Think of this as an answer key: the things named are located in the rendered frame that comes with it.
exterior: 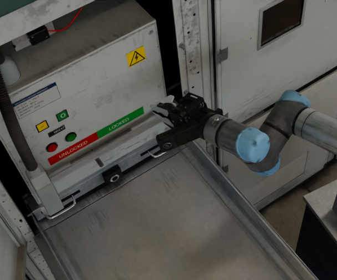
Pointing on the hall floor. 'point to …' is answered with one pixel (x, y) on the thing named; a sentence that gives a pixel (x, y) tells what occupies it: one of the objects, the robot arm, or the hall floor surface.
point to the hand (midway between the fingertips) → (152, 109)
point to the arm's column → (321, 251)
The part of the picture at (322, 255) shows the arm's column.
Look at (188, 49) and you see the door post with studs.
